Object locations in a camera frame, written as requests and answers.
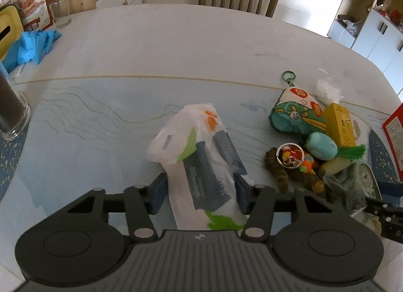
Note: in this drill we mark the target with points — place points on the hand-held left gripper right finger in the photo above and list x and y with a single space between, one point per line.
241 192

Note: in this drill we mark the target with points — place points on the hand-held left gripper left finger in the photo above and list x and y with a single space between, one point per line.
159 192

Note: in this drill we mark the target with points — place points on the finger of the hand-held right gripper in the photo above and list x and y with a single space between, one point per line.
385 216

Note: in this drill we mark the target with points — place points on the white plastic bag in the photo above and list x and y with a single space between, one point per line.
201 166

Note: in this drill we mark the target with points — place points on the cream soap-shaped bar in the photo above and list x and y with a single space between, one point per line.
334 166

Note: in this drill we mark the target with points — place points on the brown fuzzy toy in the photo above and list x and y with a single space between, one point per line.
277 172

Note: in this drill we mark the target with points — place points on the grey fuzzy pouch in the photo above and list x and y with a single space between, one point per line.
344 189

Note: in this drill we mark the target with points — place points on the green tassel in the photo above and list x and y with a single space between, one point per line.
352 152

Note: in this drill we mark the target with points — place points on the red box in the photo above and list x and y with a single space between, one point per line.
395 140

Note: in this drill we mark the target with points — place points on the teal egg-shaped plush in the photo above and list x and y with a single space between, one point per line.
321 146

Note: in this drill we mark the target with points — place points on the bag of white crystals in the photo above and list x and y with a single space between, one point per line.
327 91

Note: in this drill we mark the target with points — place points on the dark glass jar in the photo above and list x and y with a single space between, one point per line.
11 112

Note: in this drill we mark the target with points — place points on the white shelf cabinet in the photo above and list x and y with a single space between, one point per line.
377 37

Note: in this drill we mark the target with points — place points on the blue gloves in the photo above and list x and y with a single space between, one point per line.
30 48

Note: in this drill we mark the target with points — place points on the clear drinking glass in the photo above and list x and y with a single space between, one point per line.
61 13

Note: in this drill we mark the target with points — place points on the small light wooden chair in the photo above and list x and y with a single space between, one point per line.
77 0

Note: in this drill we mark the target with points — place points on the yellow tissue box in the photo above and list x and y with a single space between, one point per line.
9 30

